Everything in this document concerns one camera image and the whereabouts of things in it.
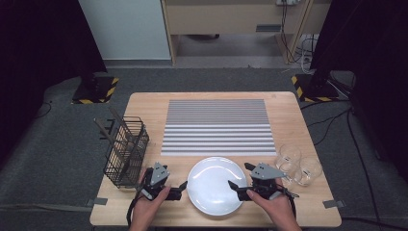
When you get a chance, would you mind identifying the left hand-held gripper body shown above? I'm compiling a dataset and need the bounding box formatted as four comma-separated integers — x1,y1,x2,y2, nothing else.
140,162,176,201

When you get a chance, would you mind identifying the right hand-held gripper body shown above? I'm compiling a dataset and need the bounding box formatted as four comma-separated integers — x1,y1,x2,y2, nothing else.
249,162,287,200

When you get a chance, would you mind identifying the white plate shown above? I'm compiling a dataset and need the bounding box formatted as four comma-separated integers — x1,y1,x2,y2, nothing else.
187,156,248,217

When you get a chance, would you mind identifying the clear drinking glass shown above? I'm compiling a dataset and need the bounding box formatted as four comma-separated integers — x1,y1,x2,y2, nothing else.
276,143,302,171
293,156,323,187
278,167,296,191

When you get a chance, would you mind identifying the black wire cutlery basket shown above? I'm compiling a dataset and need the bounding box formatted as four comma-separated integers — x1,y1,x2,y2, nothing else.
103,115,150,190

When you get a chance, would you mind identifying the person's left hand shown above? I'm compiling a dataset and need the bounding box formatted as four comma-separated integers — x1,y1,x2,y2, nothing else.
129,185,172,231

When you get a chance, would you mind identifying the person's right hand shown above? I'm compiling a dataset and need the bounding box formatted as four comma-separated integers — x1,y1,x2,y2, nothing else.
245,187,302,231

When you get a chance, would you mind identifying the grey striped placemat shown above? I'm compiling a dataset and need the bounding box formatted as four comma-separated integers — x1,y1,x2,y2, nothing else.
161,98,277,158

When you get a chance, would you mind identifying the grey tape piece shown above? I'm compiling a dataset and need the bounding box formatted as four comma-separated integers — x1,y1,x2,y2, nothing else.
86,197,109,207
322,199,346,210

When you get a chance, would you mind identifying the black striped stand base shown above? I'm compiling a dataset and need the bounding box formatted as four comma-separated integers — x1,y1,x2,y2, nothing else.
70,76,120,105
290,73,341,104

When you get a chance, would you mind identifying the wooden desk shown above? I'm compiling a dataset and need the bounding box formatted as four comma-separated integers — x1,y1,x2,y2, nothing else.
160,0,333,66

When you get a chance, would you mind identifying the white panel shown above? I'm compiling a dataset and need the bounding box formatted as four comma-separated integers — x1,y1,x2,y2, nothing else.
78,0,171,62

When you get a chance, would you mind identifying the dark curtain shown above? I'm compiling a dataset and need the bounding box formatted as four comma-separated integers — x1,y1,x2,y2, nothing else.
309,0,408,184
0,0,108,167

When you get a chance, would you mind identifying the black floor cable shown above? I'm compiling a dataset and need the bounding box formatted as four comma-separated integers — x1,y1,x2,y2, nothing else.
345,109,408,225
299,99,353,112
312,109,353,146
34,100,53,119

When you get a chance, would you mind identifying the white cable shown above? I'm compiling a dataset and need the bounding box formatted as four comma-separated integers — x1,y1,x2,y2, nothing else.
298,34,319,75

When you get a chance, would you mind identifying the black hanging cable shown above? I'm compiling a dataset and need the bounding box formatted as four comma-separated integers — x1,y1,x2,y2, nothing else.
280,3,301,64

